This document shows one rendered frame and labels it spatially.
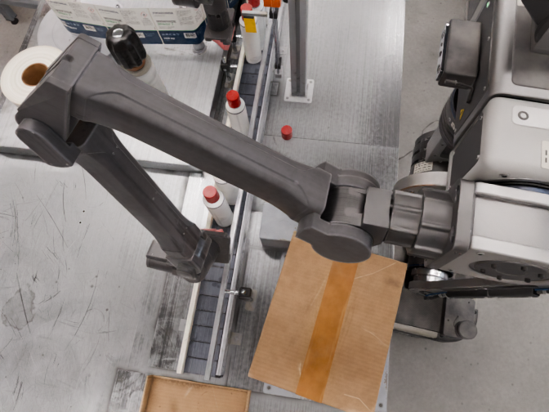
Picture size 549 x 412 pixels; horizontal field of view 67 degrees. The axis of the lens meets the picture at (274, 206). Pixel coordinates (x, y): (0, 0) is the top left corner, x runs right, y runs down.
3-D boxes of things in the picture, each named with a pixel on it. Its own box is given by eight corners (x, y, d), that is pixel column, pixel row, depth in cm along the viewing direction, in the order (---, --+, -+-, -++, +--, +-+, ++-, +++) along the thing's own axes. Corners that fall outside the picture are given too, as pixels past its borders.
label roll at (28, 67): (45, 73, 134) (16, 42, 120) (102, 80, 132) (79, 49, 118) (22, 127, 128) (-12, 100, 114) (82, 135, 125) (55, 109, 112)
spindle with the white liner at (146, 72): (147, 89, 129) (104, 16, 101) (175, 91, 129) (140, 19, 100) (140, 114, 127) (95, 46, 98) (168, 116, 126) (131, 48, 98)
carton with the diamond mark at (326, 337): (295, 257, 112) (293, 229, 87) (382, 284, 108) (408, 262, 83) (260, 369, 103) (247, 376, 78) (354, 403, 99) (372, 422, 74)
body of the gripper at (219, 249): (188, 230, 95) (176, 244, 88) (231, 235, 94) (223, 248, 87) (188, 255, 97) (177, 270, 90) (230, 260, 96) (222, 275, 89)
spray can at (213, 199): (217, 208, 115) (200, 180, 95) (235, 210, 114) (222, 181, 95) (214, 226, 113) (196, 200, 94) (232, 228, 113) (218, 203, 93)
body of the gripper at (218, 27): (204, 42, 108) (198, 21, 101) (212, 11, 111) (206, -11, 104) (229, 44, 107) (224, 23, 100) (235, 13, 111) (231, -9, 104)
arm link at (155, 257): (192, 272, 76) (207, 232, 80) (132, 257, 76) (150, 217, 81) (198, 293, 86) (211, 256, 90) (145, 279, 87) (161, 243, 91)
